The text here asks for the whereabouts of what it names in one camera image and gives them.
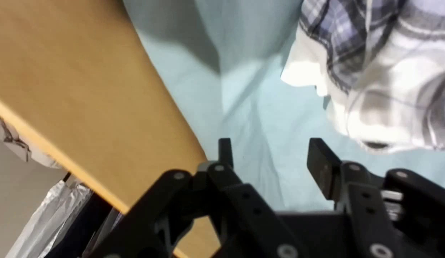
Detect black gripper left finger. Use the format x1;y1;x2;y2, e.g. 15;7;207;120
218;137;234;167

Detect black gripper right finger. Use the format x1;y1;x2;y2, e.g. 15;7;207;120
307;137;342;200

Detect checked white blue trousers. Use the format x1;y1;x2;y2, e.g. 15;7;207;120
282;0;445;152

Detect light blue bed sheet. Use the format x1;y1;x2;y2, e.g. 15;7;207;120
124;0;445;212

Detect wooden bed frame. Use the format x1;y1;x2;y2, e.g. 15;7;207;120
0;0;221;258

